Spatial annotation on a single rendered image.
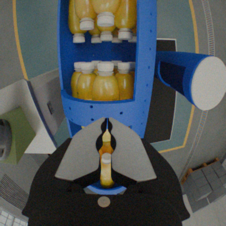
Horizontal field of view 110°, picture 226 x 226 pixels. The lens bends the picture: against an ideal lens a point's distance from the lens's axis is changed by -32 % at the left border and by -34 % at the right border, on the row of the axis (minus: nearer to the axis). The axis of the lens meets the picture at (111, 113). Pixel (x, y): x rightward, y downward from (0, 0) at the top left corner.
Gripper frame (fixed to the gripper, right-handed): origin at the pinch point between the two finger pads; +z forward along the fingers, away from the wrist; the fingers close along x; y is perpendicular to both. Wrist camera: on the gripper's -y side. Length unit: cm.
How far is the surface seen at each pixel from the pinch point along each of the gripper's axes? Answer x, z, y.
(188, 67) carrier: 36, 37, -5
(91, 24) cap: -4.6, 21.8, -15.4
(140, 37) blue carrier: 6.2, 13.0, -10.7
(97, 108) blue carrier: -2.4, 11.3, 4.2
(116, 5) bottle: 1.6, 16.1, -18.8
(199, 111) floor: 158, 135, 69
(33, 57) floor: -104, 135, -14
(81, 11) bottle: -6.9, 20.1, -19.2
